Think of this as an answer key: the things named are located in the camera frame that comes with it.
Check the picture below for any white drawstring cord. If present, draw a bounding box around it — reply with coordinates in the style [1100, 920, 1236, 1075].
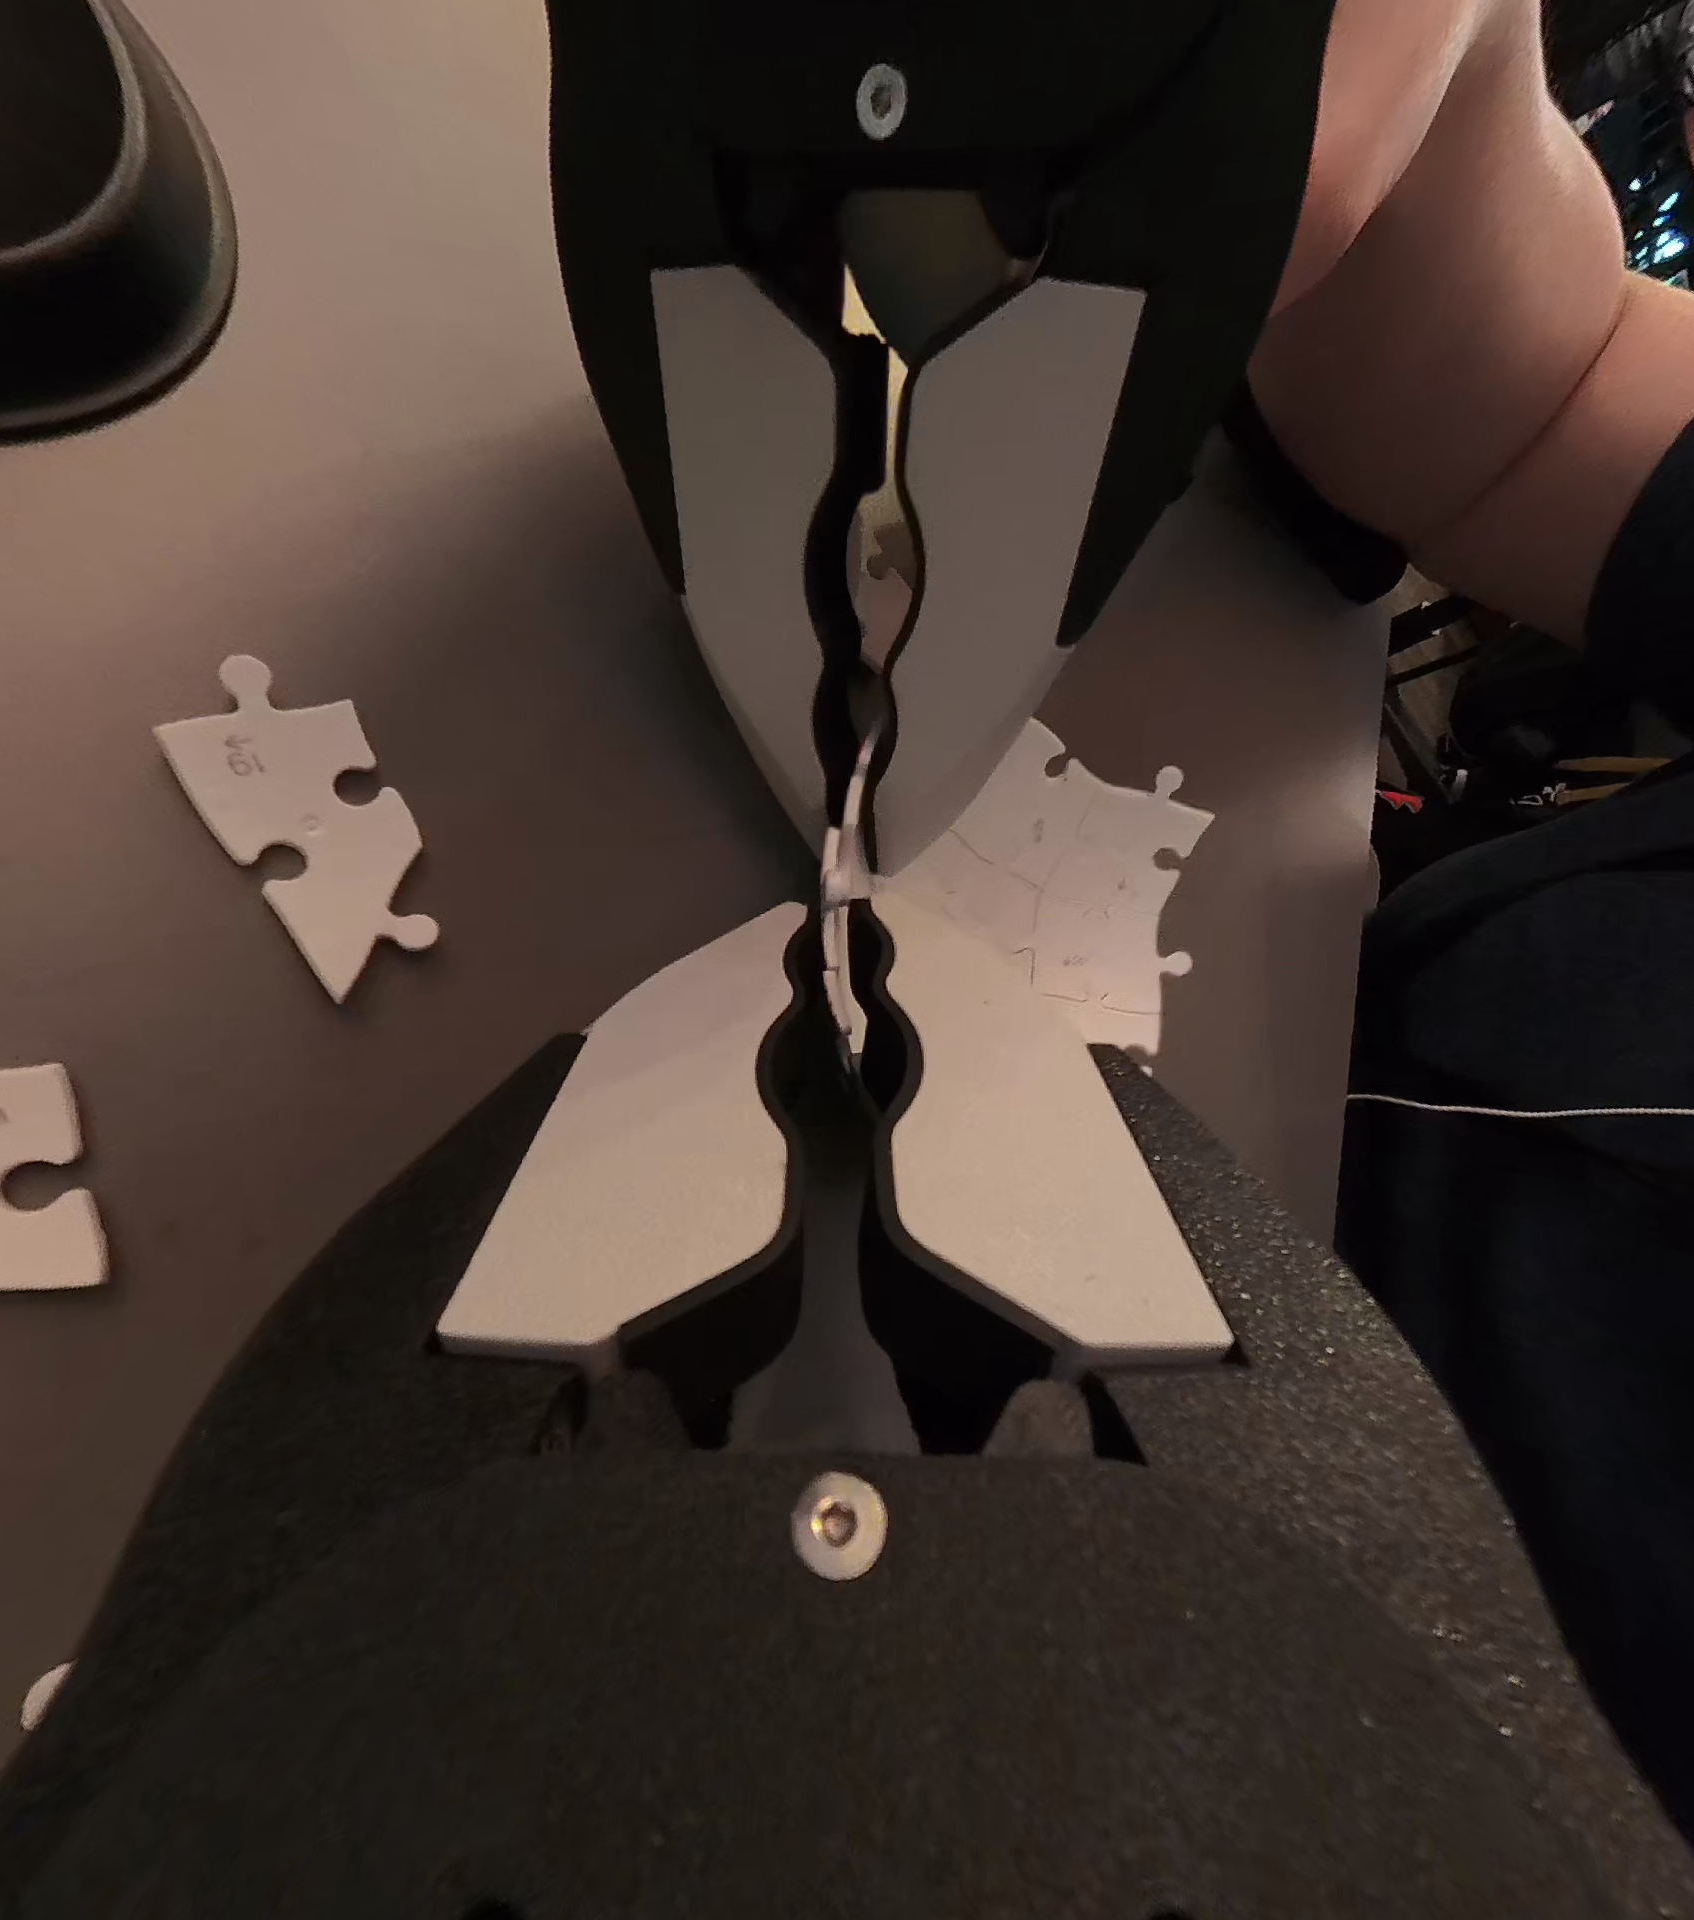
[1353, 1092, 1694, 1133]

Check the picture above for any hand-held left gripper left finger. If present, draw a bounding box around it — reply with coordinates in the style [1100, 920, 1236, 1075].
[437, 902, 830, 1372]

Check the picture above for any black chair armrest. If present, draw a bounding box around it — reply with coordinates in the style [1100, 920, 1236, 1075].
[1219, 387, 1409, 610]

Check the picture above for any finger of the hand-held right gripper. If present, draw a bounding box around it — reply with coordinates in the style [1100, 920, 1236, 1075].
[649, 266, 879, 858]
[862, 276, 1157, 864]

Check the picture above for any scattered loose puzzle pieces group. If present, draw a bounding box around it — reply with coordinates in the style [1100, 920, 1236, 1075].
[0, 651, 449, 1738]

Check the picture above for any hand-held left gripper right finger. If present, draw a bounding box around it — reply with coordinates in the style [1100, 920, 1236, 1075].
[852, 902, 1240, 1375]

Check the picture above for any assembled white puzzle section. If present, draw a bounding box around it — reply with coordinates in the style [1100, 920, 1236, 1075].
[813, 715, 1219, 1061]

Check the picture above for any black round ball stand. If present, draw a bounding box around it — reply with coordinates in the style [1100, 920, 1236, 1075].
[0, 0, 244, 448]

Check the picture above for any person's right forearm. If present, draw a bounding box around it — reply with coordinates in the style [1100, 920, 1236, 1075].
[1247, 0, 1694, 655]

